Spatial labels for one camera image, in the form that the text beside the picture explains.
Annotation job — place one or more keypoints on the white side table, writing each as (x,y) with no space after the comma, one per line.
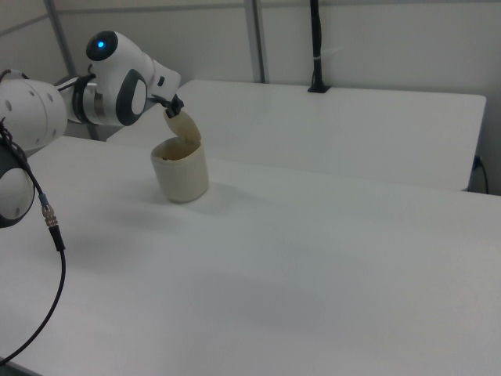
(313,129)

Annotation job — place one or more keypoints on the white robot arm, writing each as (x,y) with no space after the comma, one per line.
(113,74)

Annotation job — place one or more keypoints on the black clamped camera pole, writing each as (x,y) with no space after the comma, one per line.
(316,43)

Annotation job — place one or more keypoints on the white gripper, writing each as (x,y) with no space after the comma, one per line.
(164,80)

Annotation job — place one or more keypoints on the cream trash bin with lid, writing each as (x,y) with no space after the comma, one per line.
(182,176)

